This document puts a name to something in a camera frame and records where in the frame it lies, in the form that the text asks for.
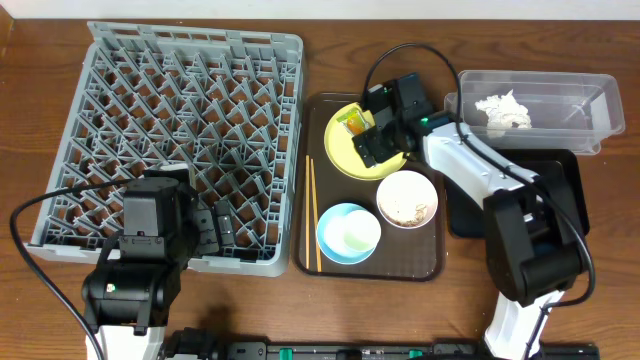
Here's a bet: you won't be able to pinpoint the green snack wrapper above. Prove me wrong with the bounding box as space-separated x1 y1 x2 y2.
337 107 371 137

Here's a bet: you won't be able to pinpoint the pink bowl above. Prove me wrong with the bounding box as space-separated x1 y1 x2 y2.
376 170 439 229

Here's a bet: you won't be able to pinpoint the wooden chopstick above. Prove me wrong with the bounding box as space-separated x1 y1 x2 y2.
305 155 311 270
310 158 323 273

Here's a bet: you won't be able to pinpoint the white tissue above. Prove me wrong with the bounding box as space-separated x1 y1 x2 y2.
475 90 532 129

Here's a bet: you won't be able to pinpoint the light blue bowl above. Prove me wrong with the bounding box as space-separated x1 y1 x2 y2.
318 203 377 265

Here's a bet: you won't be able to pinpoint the white cup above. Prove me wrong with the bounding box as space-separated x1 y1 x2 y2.
344 210 381 252

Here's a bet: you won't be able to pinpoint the rice food scraps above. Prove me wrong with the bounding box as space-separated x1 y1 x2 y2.
378 199 435 228

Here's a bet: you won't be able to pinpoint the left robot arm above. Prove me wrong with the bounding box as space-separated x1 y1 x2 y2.
82 169 235 359

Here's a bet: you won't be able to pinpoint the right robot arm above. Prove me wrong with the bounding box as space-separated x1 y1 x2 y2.
354 73 595 359

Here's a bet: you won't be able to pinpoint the grey dishwasher rack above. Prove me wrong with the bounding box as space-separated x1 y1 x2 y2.
27 21 305 277

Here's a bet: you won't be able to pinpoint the black waste tray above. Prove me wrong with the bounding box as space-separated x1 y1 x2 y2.
444 149 590 239

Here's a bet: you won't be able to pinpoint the yellow plate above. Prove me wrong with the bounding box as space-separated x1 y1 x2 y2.
324 102 407 181

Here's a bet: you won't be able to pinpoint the brown serving tray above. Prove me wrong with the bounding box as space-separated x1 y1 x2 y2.
292 91 446 283

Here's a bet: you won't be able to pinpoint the clear plastic bin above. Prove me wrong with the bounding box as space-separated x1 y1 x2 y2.
459 70 626 155

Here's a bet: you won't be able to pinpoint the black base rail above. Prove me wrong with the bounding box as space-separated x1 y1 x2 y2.
164 339 599 360

